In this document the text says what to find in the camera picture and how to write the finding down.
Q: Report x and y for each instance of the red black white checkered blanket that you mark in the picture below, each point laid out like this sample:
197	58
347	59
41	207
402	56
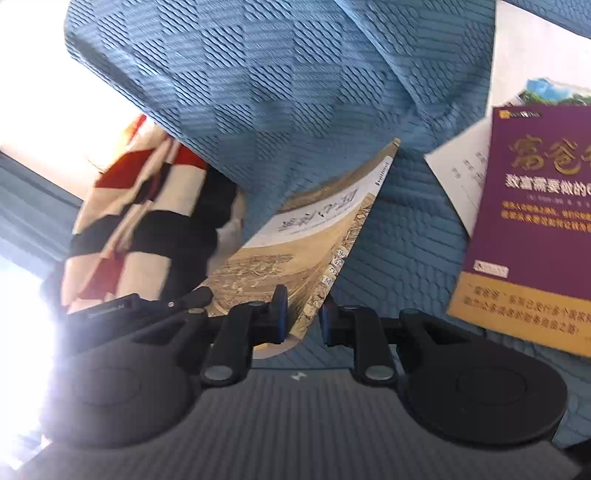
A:
120	175

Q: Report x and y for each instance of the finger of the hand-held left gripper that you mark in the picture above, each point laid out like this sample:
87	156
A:
189	299

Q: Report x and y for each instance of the white notebook with handwritten fields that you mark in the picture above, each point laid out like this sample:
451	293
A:
461	184

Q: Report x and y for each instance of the booklet with landscape photo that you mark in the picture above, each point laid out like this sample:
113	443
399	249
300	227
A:
531	46

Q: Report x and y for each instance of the purple book with gold band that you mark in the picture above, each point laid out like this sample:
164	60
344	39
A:
531	207

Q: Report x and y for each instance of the tan book with painted cover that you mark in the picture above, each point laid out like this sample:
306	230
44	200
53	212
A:
286	258

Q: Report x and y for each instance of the blue textured sofa cover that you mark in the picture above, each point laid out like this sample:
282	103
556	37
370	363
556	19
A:
277	92

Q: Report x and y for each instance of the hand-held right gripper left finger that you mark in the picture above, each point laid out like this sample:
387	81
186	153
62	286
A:
280	318

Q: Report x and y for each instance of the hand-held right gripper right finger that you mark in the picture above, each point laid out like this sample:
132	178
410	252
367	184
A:
328	323

